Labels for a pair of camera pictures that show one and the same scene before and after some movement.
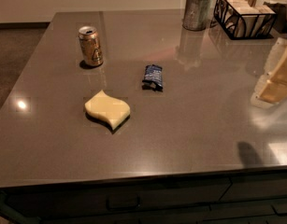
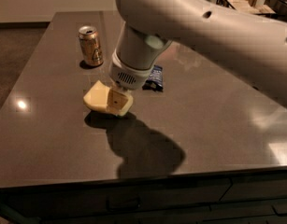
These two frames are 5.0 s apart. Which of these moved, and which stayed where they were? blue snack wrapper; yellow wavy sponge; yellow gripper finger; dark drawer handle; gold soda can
Moved: yellow gripper finger; yellow wavy sponge
Stayed: blue snack wrapper; dark drawer handle; gold soda can
